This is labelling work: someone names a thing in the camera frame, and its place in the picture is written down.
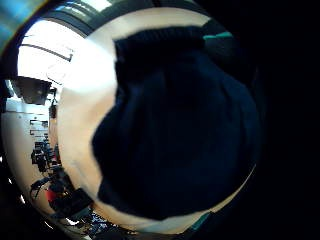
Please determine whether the black box-shaped device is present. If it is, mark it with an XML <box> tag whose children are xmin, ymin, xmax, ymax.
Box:
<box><xmin>11</xmin><ymin>75</ymin><xmax>56</xmax><ymax>106</ymax></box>

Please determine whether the black tripod stand cluster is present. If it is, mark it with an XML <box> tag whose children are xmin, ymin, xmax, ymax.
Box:
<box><xmin>30</xmin><ymin>141</ymin><xmax>63</xmax><ymax>174</ymax></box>

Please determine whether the black equipment case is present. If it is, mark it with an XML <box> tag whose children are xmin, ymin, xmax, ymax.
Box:
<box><xmin>53</xmin><ymin>188</ymin><xmax>94</xmax><ymax>218</ymax></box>

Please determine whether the dark navy knitted garment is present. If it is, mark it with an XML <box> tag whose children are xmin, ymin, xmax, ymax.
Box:
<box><xmin>91</xmin><ymin>26</ymin><xmax>263</xmax><ymax>222</ymax></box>

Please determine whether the red object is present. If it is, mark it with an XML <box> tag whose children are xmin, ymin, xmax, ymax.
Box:
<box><xmin>45</xmin><ymin>188</ymin><xmax>58</xmax><ymax>205</ymax></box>

